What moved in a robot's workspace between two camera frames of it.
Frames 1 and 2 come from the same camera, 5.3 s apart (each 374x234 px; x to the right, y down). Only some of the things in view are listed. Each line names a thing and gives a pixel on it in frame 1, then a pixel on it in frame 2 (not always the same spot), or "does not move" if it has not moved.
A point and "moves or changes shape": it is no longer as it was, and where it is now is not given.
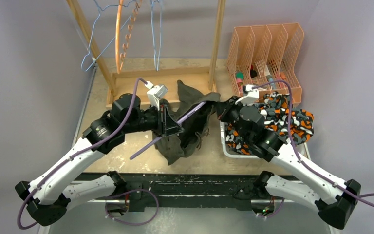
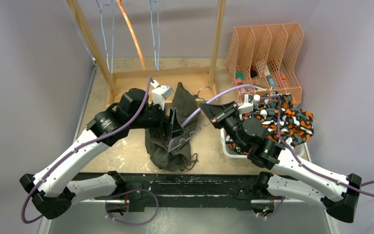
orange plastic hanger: x=126 y=41 -> x=144 y=68
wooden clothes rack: x=201 y=78 does not move
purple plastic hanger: x=178 y=122 -> x=184 y=140
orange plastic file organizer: x=264 y=56 does not move
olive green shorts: x=177 y=146 moves or changes shape
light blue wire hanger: x=94 y=28 moves or changes shape
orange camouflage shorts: x=280 y=116 does not move
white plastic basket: x=303 y=146 does not move
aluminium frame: x=199 y=217 does not move
